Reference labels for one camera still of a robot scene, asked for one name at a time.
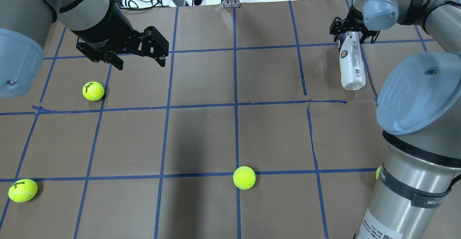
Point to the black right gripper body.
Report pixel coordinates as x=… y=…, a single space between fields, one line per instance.
x=339 y=25

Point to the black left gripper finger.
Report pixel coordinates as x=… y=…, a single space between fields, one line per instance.
x=160 y=58
x=113 y=59

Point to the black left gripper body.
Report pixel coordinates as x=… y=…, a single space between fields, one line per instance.
x=107 y=29

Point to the white tennis ball can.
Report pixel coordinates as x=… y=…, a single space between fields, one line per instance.
x=351 y=62

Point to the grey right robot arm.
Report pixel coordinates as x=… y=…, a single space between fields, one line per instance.
x=418 y=108

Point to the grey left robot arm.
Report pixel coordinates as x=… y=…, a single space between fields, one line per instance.
x=103 y=33

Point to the near left Wilson tennis ball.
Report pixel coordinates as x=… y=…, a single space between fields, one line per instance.
x=93 y=91

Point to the centre Head tennis ball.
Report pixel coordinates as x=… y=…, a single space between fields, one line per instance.
x=244 y=178

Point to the tennis ball near base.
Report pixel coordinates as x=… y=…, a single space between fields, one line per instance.
x=377 y=173

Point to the far left tennis ball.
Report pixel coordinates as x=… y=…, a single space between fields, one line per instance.
x=23 y=190

